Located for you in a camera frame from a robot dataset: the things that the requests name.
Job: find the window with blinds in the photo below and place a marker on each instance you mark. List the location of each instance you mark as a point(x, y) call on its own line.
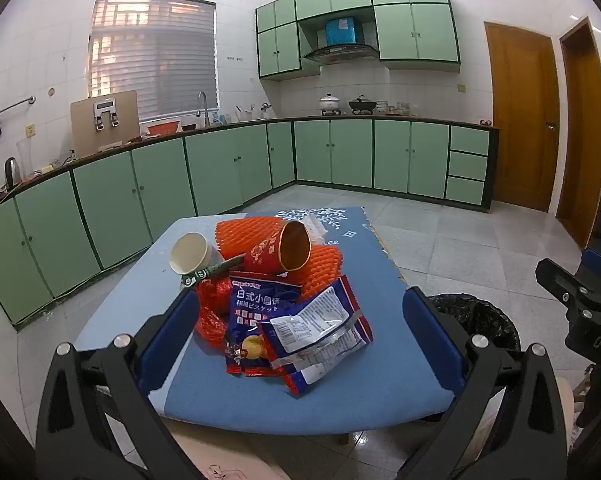
point(153, 60)

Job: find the blue printed tablecloth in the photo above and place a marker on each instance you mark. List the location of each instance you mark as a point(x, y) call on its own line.
point(380, 310)

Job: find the white cooking pot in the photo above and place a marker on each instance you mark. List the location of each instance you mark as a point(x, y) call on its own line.
point(330, 104)

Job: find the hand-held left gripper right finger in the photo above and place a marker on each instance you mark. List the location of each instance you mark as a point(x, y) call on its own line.
point(430, 340)

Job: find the red plastic bag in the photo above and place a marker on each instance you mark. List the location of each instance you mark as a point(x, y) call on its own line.
point(213, 310)

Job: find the red paper cup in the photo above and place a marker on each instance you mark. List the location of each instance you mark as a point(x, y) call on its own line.
point(260, 255)

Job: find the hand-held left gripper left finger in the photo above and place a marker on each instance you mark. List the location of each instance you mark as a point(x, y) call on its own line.
point(170, 340)

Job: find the orange foam net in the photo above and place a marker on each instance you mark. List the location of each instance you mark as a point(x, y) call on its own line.
point(325, 265)
point(235, 235)

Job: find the wooden door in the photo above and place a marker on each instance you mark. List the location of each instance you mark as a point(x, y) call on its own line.
point(583, 135)
point(523, 120)

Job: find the stacked dishes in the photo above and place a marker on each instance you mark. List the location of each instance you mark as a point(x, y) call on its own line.
point(395, 108)

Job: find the metal kettle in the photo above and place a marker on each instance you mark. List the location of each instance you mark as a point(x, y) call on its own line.
point(12, 172)

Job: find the utensil holder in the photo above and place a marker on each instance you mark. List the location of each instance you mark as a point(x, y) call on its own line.
point(245, 114)

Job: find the metal towel bar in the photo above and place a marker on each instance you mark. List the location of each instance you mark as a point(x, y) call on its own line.
point(15, 105)

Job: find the red basin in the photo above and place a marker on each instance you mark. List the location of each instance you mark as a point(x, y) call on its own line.
point(163, 128)

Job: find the white paper cup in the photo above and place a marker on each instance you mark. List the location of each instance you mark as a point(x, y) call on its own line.
point(190, 255)

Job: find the blue white snack packet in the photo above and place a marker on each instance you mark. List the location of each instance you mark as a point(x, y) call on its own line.
point(325, 325)

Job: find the black wok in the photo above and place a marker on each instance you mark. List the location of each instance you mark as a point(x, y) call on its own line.
point(363, 106)

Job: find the blue table cloth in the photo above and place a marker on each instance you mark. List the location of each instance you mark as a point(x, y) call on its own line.
point(130, 285)

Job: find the green wall cabinets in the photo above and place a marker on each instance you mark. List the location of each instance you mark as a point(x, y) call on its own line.
point(415, 25)

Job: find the blue box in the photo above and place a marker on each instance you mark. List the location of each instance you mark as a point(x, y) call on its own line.
point(343, 31)

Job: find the green white drink carton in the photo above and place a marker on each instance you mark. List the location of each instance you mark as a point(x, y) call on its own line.
point(215, 270)

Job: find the white hanging device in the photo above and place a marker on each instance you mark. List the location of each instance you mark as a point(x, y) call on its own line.
point(105, 112)

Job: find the metal faucet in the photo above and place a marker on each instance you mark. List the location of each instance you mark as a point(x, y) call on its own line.
point(204, 107)

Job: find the green base cabinets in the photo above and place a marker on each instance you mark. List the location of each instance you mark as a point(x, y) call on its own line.
point(160, 185)

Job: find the black-lined trash bin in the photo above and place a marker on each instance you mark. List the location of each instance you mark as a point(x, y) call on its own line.
point(485, 317)

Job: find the range hood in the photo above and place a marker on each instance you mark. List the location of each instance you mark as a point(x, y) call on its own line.
point(340, 54)

